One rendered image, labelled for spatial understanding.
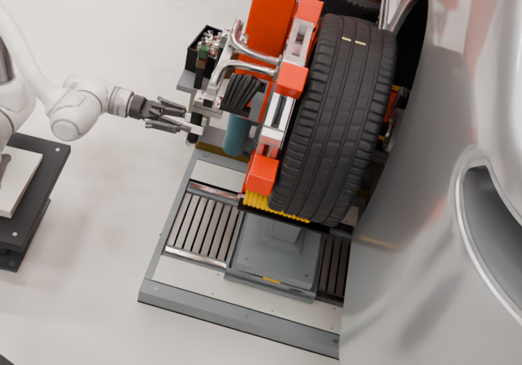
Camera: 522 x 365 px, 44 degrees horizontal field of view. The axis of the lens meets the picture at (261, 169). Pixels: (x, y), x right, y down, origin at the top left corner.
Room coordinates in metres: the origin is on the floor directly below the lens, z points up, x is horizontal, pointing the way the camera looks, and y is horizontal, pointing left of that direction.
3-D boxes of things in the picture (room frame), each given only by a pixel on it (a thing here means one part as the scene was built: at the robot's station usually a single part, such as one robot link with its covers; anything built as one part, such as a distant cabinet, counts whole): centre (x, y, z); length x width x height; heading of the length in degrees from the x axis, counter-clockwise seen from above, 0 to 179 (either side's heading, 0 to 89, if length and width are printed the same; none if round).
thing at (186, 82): (2.22, 0.36, 0.44); 0.43 x 0.17 x 0.03; 2
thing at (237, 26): (1.70, 0.13, 1.03); 0.19 x 0.18 x 0.11; 92
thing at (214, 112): (1.43, 0.21, 0.93); 0.09 x 0.05 x 0.05; 92
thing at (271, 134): (1.60, 0.01, 0.85); 0.54 x 0.07 x 0.54; 2
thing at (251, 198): (1.48, -0.10, 0.51); 0.29 x 0.06 x 0.06; 92
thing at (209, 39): (2.20, 0.36, 0.51); 0.20 x 0.14 x 0.13; 172
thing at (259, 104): (1.60, 0.08, 0.85); 0.21 x 0.14 x 0.14; 92
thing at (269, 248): (1.61, -0.16, 0.32); 0.40 x 0.30 x 0.28; 2
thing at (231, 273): (1.66, -0.16, 0.13); 0.50 x 0.36 x 0.10; 2
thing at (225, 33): (1.77, 0.22, 0.93); 0.09 x 0.05 x 0.05; 92
